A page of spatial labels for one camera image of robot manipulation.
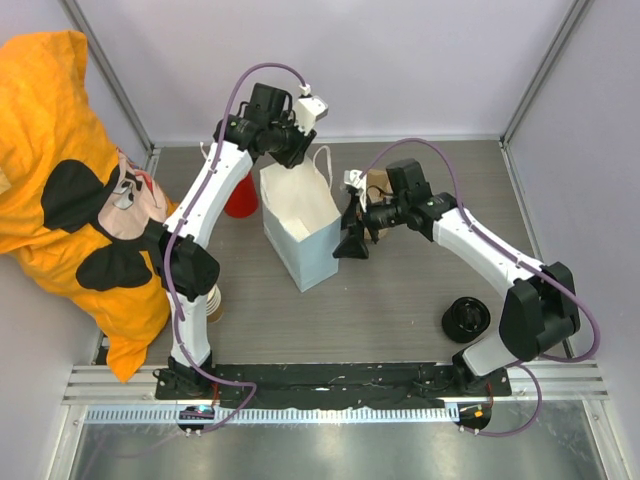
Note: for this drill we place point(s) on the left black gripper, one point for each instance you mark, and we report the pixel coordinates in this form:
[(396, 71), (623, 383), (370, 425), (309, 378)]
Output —
[(298, 154)]

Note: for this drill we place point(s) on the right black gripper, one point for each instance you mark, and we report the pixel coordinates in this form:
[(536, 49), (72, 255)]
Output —
[(354, 246)]

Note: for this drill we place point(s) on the light blue paper bag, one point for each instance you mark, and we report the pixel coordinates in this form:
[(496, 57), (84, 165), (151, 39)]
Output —
[(300, 217)]

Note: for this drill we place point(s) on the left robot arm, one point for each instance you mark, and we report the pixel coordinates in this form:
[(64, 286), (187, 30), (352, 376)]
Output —
[(271, 122)]

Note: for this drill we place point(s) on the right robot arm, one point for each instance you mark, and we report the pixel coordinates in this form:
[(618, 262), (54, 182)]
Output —
[(539, 311)]

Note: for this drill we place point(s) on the brown cup carrier stack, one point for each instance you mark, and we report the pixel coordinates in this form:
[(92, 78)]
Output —
[(378, 190)]

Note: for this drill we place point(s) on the red cup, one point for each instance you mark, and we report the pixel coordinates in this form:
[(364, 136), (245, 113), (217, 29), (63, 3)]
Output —
[(243, 201)]

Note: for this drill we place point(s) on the black lid stack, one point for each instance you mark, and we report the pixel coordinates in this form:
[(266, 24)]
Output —
[(465, 320)]

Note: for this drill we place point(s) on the paper cup stack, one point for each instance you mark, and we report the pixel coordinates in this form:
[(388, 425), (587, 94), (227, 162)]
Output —
[(214, 306)]

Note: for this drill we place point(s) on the orange cartoon cloth bag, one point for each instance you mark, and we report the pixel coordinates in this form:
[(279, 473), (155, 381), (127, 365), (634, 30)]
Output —
[(74, 207)]

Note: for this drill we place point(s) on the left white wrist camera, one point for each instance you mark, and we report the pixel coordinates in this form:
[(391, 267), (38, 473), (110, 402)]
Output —
[(309, 109)]

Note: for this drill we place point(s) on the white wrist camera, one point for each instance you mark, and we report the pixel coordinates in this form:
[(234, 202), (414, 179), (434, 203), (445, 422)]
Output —
[(355, 182), (309, 109)]

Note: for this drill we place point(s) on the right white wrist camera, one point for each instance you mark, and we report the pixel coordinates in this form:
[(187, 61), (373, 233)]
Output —
[(355, 182)]

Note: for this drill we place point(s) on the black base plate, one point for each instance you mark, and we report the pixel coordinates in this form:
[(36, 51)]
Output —
[(332, 386)]

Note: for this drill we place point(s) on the white slotted cable duct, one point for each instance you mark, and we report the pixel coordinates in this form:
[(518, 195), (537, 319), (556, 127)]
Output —
[(184, 414)]

